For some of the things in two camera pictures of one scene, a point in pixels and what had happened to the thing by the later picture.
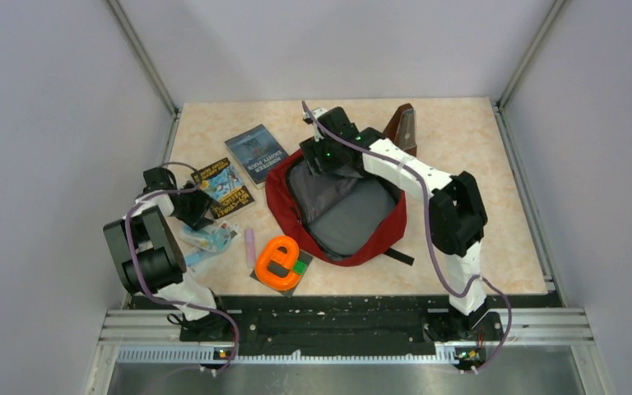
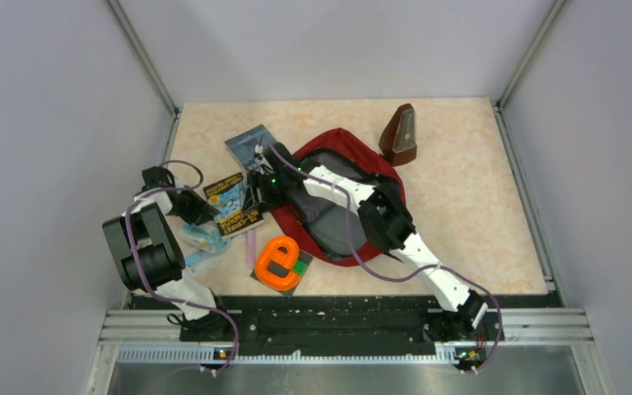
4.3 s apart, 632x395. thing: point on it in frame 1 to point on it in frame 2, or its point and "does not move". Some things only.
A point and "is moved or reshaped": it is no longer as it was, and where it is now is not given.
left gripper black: (202, 202) does not move
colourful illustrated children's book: (222, 187) is moved or reshaped
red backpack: (340, 217) does not move
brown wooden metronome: (401, 128) does not move
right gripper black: (312, 150) to (255, 182)
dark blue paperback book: (257, 151) does not move
